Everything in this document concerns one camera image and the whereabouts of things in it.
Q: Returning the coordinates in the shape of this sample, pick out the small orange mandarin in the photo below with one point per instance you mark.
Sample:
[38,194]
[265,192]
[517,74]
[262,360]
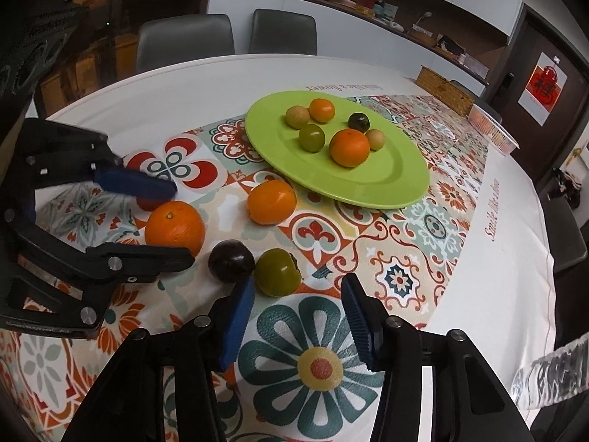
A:
[271,201]
[321,109]

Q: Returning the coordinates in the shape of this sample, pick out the clear plastic water bottle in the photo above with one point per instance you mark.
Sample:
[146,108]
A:
[552,373]

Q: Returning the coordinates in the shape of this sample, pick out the green persimmon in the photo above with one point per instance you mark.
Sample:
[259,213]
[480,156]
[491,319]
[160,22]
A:
[277,271]
[311,137]

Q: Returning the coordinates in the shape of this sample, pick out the red and white door poster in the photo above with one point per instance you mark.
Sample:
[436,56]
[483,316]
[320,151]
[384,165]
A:
[543,87]

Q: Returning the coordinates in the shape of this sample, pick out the dark brown door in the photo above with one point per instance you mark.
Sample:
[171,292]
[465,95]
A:
[570,147]

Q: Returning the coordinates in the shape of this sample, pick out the large orange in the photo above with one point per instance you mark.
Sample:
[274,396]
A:
[175,225]
[349,147]

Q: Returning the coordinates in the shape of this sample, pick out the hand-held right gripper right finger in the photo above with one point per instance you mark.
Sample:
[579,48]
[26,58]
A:
[361,327]

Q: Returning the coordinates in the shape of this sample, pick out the white floral patterned tablecloth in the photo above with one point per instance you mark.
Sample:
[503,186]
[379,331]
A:
[483,285]

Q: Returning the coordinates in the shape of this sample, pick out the white plastic basket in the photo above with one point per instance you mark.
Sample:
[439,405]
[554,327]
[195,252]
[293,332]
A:
[494,131]

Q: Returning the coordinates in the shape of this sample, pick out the grey dining chair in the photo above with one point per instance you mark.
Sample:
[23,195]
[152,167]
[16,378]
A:
[563,235]
[283,32]
[184,41]

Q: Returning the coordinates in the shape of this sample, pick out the wooden box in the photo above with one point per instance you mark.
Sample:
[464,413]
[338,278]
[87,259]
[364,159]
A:
[441,87]

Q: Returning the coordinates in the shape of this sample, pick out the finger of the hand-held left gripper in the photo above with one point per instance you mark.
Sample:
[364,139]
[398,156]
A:
[138,260]
[138,184]

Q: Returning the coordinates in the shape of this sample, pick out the kitchen counter with white cabinets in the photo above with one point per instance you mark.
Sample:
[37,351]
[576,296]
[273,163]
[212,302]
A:
[368,32]

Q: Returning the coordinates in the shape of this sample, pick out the green plate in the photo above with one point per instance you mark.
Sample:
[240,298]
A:
[382,179]

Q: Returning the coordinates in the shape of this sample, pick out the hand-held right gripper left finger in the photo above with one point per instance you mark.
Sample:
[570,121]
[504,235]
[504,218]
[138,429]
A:
[237,327]

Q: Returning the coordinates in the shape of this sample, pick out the dark purple plum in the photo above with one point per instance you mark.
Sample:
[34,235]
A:
[358,122]
[231,261]

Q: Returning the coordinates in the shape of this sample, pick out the tan longan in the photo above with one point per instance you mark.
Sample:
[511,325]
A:
[375,139]
[297,116]

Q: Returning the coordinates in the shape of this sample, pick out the glass display cabinet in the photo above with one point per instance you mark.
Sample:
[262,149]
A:
[115,0]

